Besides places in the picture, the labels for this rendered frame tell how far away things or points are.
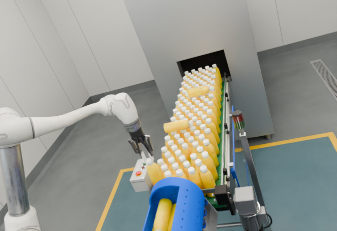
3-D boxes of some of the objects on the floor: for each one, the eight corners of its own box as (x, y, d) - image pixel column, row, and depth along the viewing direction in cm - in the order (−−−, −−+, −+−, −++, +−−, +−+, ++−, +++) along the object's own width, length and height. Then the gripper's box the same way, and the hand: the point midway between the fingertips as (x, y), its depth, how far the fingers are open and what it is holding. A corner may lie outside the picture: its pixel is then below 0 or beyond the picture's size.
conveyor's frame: (195, 294, 224) (153, 209, 186) (208, 153, 364) (185, 88, 325) (262, 293, 209) (231, 201, 171) (248, 147, 349) (230, 78, 311)
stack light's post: (272, 250, 234) (239, 136, 187) (271, 245, 237) (238, 133, 190) (277, 250, 232) (245, 135, 185) (276, 245, 236) (245, 132, 189)
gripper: (119, 135, 166) (135, 167, 176) (146, 129, 161) (161, 163, 171) (123, 127, 172) (138, 159, 182) (149, 122, 167) (164, 155, 177)
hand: (147, 157), depth 175 cm, fingers closed on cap, 4 cm apart
